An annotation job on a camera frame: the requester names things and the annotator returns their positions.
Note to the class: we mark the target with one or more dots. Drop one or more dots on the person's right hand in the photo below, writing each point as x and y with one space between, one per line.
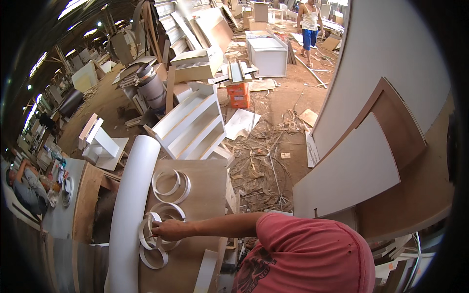
174 230

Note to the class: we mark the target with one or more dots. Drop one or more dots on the person's right fingers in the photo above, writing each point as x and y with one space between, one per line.
159 230

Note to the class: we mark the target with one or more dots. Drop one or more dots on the white edge band coil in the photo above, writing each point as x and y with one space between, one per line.
185 190
176 207
154 264
143 229

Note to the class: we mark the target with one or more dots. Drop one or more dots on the long curved white panel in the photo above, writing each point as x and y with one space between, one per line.
133 197

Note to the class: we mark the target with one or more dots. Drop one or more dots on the brown wooden work table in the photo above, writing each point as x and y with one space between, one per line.
205 190

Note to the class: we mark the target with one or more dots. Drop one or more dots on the small white board piece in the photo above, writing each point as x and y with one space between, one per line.
206 273

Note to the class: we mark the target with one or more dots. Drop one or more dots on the curved plywood board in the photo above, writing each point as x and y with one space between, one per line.
86 205

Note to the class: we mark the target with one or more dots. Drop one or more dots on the grey cluttered table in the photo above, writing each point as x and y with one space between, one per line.
64 216

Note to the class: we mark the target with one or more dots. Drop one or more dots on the grey tape roll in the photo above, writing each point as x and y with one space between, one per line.
67 190

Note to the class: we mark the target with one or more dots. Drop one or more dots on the white shelf unit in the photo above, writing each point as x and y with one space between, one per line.
190 124

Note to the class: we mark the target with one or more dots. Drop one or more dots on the heap of strip scraps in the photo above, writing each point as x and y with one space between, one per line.
263 164

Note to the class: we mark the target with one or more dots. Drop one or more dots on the white sheet offcut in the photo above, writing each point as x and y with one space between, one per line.
240 124

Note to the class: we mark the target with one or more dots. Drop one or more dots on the grey laminate roll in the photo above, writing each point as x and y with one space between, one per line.
152 88

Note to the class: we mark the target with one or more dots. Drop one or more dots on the orange crate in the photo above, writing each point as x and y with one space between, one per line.
240 101
238 89

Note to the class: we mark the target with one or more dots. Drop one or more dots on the person's body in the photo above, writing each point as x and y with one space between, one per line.
311 256

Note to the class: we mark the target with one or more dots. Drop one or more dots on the dark laminate roll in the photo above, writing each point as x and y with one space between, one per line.
71 102

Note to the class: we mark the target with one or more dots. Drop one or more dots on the beige drawer unit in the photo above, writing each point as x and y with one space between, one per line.
198 67

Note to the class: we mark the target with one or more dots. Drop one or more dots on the cream board box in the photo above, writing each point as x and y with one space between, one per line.
85 77

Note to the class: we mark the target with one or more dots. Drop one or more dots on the bundle of white slats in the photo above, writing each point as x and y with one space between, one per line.
236 73

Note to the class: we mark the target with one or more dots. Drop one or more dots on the small brown board offcut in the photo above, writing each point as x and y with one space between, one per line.
309 117

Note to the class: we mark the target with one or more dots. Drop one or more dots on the white cut panel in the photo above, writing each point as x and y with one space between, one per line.
351 175

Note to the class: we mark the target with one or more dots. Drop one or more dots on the white cabinet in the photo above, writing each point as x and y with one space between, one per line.
267 56

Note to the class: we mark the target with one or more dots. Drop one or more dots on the stack of leaning white boards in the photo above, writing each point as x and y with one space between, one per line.
187 25

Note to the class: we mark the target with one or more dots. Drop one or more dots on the stack of board offcuts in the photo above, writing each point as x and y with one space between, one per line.
394 263

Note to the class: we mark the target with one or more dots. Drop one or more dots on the brown cut panel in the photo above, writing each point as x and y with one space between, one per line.
395 121

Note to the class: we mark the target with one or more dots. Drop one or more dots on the large brown board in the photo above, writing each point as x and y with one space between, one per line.
421 197

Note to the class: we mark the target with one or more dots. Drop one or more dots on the small white bracket stand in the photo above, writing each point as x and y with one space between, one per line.
104 141

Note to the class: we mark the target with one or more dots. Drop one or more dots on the large white wall panel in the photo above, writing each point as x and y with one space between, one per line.
384 62

